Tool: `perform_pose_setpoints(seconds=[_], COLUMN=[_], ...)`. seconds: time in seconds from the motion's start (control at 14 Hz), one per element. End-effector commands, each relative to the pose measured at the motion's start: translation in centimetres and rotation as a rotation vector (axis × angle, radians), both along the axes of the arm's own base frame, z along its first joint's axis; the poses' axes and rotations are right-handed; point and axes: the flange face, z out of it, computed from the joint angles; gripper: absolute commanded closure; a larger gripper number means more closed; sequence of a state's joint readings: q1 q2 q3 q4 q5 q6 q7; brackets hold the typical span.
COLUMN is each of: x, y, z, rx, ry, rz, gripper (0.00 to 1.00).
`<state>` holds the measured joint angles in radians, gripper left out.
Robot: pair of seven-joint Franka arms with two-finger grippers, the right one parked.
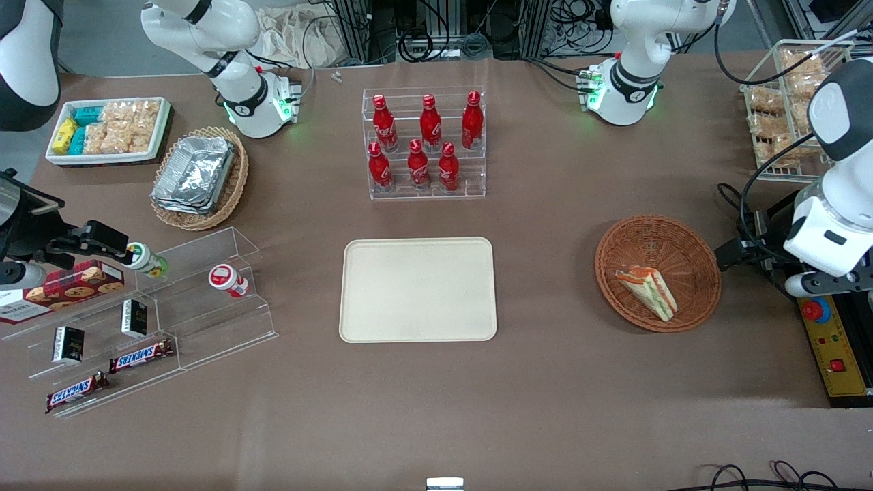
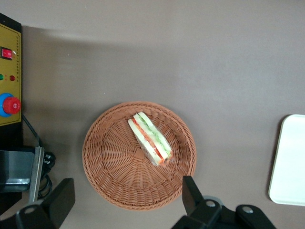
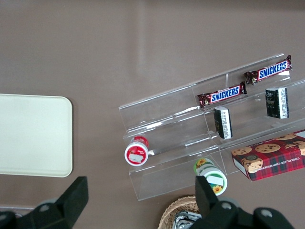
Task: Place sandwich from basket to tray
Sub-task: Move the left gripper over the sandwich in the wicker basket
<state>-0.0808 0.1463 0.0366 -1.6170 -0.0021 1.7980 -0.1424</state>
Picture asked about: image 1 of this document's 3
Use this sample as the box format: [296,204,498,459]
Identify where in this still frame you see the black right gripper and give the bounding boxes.
[0,170,132,271]

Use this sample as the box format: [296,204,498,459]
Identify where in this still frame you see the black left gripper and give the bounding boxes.
[715,209,796,273]

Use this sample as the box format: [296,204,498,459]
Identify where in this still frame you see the triangle sandwich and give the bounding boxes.
[615,265,679,323]

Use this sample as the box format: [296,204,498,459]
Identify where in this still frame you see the brown wicker basket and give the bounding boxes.
[595,215,722,333]

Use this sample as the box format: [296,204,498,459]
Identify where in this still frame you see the white snack tray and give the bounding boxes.
[45,97,173,167]

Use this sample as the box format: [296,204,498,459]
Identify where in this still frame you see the aluminium foil tray stack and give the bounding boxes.
[151,136,236,216]

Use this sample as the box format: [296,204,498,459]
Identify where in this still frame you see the light wicker basket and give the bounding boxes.
[150,126,250,231]

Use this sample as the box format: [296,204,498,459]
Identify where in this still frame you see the beige plastic tray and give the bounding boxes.
[339,237,498,343]

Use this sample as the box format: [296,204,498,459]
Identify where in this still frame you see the red tartan cookie box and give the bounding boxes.
[0,260,125,325]

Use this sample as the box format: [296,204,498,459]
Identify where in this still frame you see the green lid yogurt cup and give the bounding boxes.
[126,243,168,278]

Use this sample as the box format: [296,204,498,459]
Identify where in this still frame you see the small black box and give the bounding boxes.
[53,326,85,366]
[121,299,149,340]

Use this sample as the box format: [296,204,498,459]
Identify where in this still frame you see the yellow snack packet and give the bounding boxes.
[53,118,77,155]

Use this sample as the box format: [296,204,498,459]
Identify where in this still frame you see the clear bagged pastry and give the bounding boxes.
[757,136,829,170]
[783,72,829,104]
[780,49,824,76]
[747,89,785,117]
[749,113,786,141]

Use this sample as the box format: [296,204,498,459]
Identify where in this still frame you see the Snickers chocolate bar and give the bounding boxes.
[45,372,110,415]
[109,339,175,374]

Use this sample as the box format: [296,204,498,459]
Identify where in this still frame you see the yellow emergency stop box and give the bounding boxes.
[797,295,873,408]

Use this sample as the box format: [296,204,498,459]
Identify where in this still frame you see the clear acrylic stepped shelf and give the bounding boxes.
[0,226,279,418]

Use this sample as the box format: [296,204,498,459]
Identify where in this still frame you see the red lid yogurt cup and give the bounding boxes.
[208,264,250,298]

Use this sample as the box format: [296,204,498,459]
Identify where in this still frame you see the clear acrylic bottle rack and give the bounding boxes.
[361,85,487,201]

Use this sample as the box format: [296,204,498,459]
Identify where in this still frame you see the red cola bottle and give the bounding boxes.
[419,94,443,152]
[372,94,399,152]
[368,141,394,192]
[408,139,432,191]
[462,91,484,150]
[438,142,460,192]

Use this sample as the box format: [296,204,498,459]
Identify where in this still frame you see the beige cloth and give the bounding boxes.
[256,7,342,69]

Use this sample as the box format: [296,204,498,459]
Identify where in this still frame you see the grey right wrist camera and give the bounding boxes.
[0,262,47,291]

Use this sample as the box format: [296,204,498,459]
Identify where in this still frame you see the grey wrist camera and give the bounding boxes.
[784,271,861,299]
[0,262,47,291]

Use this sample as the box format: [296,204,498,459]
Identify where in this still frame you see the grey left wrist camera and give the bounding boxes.
[784,271,861,299]

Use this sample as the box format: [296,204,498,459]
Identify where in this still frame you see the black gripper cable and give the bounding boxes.
[717,133,817,229]

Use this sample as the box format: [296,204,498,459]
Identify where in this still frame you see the white wire basket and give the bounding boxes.
[740,40,857,183]

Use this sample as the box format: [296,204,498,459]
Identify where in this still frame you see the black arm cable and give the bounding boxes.
[713,0,857,87]

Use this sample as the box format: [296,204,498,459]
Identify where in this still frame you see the black floor cables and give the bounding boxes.
[682,460,841,491]

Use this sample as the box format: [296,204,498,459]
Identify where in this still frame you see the aluminium frame rack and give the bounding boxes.
[331,0,608,65]

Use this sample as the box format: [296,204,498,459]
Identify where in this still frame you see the coiled black cable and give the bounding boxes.
[398,26,434,63]

